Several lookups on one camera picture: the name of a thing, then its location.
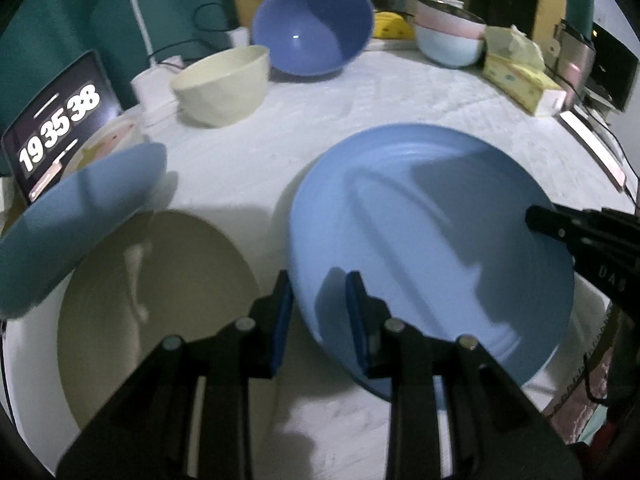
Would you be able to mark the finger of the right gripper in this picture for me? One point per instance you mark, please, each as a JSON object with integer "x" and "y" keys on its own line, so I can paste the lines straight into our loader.
{"x": 562, "y": 223}

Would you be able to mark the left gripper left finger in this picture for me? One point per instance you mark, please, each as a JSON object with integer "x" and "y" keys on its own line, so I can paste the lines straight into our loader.
{"x": 253, "y": 346}

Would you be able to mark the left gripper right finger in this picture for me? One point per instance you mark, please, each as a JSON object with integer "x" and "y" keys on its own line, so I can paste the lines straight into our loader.
{"x": 386, "y": 347}

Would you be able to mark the light blue plate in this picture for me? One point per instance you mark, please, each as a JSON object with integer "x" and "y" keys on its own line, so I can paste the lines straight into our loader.
{"x": 433, "y": 220}
{"x": 60, "y": 228}

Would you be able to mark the beige plate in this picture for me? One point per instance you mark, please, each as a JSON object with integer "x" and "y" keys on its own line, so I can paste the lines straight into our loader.
{"x": 160, "y": 273}

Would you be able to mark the silver pink appliance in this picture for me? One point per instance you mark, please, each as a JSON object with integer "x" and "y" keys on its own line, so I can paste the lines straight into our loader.
{"x": 570, "y": 56}

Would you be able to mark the yellow tissue pack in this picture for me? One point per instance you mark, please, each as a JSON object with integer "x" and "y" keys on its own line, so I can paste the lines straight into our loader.
{"x": 515, "y": 65}

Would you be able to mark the light blue bowl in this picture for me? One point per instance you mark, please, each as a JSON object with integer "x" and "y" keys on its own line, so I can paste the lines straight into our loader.
{"x": 448, "y": 50}

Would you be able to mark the pink steel-lined bowl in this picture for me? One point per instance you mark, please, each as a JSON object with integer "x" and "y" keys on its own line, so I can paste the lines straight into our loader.
{"x": 443, "y": 17}

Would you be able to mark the pink star bowl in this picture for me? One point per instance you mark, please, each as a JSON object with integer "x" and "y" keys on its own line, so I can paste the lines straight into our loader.
{"x": 117, "y": 135}

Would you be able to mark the cream bowl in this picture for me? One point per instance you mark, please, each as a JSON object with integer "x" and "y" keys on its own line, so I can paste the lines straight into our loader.
{"x": 225, "y": 87}

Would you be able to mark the yellow duck wipes pack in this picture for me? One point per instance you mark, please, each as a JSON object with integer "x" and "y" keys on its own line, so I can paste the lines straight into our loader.
{"x": 391, "y": 26}

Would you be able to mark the white charger block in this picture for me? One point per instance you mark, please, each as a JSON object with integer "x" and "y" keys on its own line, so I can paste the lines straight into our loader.
{"x": 153, "y": 91}

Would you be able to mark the white desk lamp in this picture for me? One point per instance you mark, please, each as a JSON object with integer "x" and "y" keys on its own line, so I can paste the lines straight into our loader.
{"x": 132, "y": 35}

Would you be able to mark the tablet showing clock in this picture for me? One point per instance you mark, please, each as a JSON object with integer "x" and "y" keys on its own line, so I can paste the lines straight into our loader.
{"x": 53, "y": 127}

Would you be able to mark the dark blue bowl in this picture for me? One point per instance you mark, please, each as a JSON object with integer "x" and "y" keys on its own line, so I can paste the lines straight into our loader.
{"x": 309, "y": 38}

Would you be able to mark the teal curtain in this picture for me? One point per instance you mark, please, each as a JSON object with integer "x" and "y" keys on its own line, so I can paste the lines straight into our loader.
{"x": 39, "y": 38}

